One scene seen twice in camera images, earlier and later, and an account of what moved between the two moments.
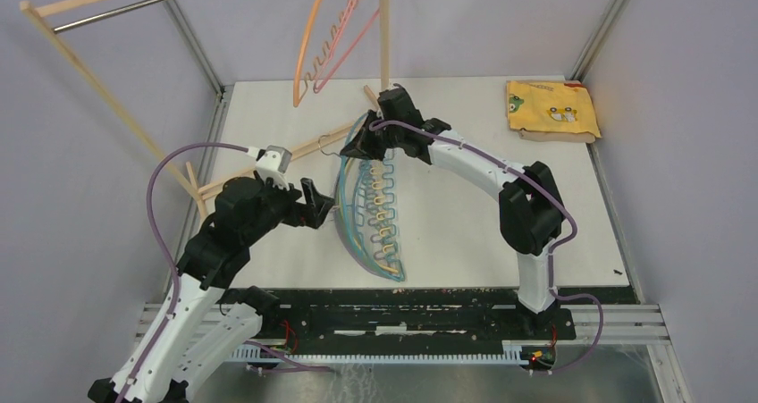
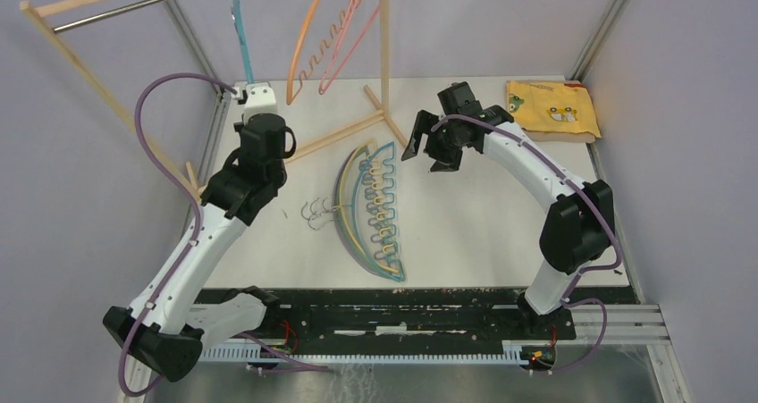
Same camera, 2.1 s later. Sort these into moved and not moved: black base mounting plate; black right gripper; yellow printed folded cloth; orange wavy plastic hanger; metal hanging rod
Moved: orange wavy plastic hanger; black right gripper
Not moved: yellow printed folded cloth; metal hanging rod; black base mounting plate
